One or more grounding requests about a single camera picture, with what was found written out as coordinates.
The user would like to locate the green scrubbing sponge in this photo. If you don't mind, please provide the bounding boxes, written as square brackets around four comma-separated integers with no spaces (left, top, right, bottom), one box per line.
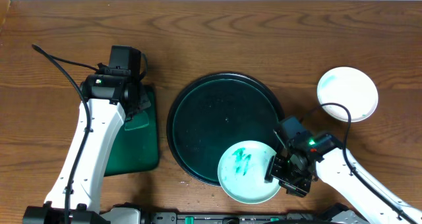
[125,111,150,131]

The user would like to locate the mint green plate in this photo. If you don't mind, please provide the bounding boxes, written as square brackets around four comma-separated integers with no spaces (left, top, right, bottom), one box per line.
[217,140,280,204]

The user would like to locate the white plate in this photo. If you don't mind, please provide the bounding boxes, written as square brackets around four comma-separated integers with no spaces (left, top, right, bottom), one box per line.
[316,67,378,123]

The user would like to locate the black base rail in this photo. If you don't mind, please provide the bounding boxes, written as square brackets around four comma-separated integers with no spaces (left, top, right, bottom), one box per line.
[140,212,334,224]

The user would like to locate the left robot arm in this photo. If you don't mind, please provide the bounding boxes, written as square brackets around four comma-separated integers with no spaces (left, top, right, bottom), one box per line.
[22,86,159,223]

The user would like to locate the rectangular dark green tray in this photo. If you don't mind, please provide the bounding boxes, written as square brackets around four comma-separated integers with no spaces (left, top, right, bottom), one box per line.
[104,86,160,177]

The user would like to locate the round black tray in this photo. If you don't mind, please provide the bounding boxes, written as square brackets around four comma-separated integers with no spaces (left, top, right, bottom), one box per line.
[167,72,285,186]

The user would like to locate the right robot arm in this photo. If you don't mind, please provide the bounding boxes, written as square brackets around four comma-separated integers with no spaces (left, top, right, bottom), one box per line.
[265,132,421,223]

